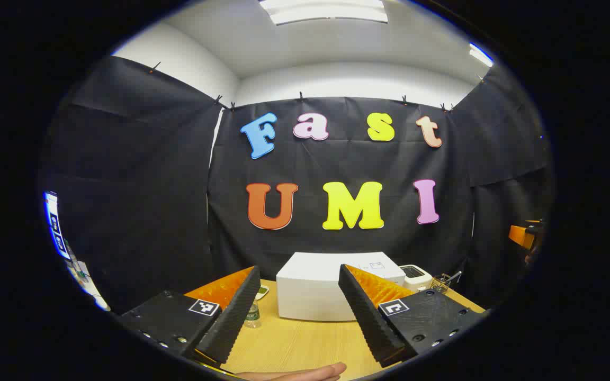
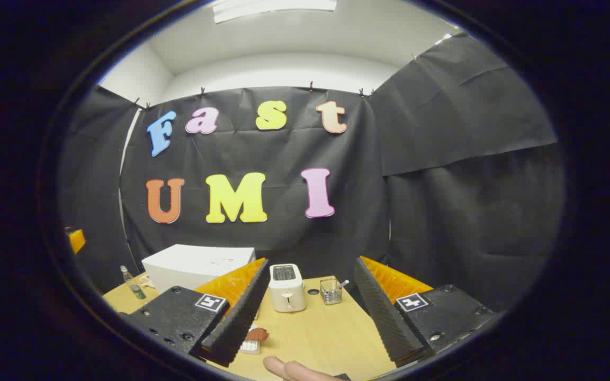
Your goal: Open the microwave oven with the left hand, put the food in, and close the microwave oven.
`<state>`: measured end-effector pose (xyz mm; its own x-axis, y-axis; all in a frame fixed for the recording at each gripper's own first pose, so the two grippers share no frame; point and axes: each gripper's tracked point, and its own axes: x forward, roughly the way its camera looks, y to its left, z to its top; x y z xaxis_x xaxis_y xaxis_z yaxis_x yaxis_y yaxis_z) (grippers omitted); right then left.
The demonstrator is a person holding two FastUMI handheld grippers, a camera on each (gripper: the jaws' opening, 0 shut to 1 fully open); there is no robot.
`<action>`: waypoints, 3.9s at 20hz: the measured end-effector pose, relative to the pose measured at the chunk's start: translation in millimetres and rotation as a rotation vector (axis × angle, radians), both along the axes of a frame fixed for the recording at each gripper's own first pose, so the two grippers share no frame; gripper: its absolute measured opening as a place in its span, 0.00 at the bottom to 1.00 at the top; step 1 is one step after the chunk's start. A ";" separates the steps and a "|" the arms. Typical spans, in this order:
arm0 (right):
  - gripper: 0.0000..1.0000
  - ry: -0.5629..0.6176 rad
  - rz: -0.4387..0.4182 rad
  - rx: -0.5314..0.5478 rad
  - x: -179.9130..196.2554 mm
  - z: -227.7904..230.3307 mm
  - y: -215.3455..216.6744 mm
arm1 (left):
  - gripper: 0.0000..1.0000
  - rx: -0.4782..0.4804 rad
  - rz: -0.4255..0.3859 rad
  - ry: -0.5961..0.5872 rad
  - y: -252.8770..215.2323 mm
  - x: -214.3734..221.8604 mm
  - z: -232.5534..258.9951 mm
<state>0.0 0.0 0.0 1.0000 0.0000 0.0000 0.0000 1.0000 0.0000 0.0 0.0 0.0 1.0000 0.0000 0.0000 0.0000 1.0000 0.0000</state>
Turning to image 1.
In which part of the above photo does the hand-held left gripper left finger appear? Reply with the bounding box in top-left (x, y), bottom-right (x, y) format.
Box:
top-left (119, 266), bottom-right (262, 366)

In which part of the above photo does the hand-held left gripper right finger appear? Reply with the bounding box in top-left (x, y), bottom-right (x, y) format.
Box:
top-left (338, 264), bottom-right (489, 368)

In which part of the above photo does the white microwave oven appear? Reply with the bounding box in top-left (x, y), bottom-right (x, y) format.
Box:
top-left (276, 251), bottom-right (406, 322)

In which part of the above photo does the clear plastic bottle green label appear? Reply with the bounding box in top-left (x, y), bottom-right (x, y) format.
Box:
top-left (244, 302), bottom-right (262, 329)

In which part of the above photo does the white toaster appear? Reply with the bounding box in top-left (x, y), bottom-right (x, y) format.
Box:
top-left (399, 265), bottom-right (434, 293)

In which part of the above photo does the small ceiling light panel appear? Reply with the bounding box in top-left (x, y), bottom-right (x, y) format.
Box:
top-left (469, 43), bottom-right (494, 68)

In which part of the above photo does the white printed board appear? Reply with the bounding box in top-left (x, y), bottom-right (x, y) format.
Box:
top-left (43, 190), bottom-right (74, 261)

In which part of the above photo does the large ceiling light panel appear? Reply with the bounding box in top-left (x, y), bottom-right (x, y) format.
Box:
top-left (259, 0), bottom-right (389, 25)

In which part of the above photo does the wire mesh utensil basket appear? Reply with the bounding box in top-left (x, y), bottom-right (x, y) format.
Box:
top-left (431, 274), bottom-right (455, 295)

